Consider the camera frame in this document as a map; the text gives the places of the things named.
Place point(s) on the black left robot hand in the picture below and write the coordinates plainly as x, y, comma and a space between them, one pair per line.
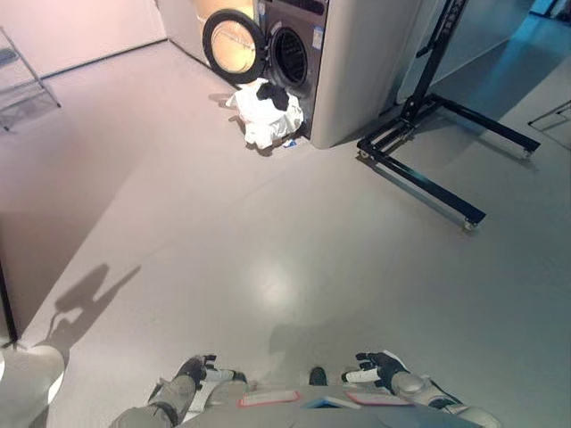
192, 369

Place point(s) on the black garment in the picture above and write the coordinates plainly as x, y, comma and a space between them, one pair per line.
273, 94

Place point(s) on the white laundry basket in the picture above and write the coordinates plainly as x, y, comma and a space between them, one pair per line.
292, 118

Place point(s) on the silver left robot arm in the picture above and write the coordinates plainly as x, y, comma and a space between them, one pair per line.
156, 403

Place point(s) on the black robot foot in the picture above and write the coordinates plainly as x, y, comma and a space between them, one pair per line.
317, 376

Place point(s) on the dark grey washing machine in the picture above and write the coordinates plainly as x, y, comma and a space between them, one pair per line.
292, 49

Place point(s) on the black wheeled gantry frame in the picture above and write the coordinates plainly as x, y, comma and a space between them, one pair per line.
439, 116

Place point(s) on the white garment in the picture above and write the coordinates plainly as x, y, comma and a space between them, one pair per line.
265, 113

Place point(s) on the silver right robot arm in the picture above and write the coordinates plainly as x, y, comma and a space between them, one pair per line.
435, 399

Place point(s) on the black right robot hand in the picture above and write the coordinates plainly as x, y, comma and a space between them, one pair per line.
378, 366

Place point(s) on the small blue white scrap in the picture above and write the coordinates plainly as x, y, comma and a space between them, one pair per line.
290, 143

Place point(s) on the grey robot torso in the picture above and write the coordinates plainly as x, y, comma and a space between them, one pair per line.
312, 408

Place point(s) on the round washing machine door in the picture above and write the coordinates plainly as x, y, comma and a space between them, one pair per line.
229, 42

